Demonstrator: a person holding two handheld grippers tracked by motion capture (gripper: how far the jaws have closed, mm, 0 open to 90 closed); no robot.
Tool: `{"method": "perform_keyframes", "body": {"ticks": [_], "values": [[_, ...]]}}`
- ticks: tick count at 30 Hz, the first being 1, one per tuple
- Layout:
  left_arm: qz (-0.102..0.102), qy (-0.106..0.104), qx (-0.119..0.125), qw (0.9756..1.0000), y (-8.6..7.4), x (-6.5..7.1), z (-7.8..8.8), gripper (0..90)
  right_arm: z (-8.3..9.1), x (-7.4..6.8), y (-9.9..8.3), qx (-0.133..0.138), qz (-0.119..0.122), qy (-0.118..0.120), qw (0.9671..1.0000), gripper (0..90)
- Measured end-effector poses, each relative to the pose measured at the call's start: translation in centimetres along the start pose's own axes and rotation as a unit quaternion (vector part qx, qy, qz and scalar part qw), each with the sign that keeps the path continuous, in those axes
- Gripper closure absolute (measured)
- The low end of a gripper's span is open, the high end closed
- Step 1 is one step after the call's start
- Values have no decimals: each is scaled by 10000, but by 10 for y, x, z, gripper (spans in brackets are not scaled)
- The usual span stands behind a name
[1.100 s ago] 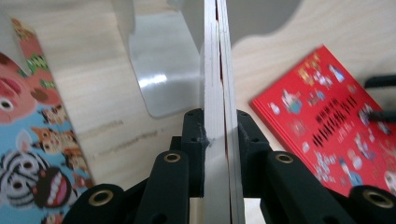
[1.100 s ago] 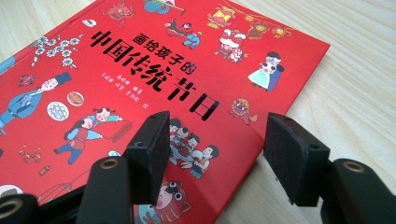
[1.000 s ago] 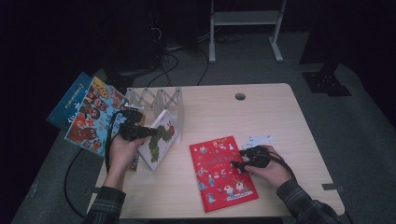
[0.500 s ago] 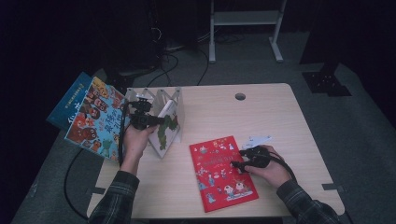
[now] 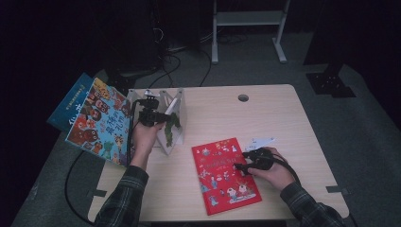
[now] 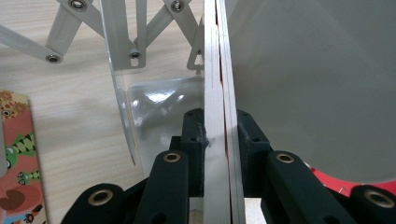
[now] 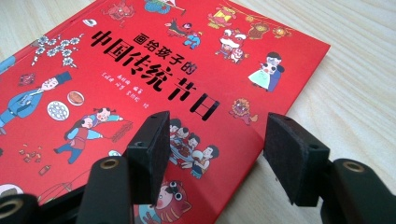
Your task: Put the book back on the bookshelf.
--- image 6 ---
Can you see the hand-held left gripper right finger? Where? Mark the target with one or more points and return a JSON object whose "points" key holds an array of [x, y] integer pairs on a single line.
{"points": [[252, 149]]}

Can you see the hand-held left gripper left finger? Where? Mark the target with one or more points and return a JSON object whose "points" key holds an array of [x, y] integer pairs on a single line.
{"points": [[196, 140]]}

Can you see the white expandable book rack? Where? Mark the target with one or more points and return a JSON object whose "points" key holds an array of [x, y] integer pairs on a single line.
{"points": [[121, 46]]}

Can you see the patchwork animals picture book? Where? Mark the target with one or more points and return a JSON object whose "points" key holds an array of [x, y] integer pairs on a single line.
{"points": [[21, 140]]}

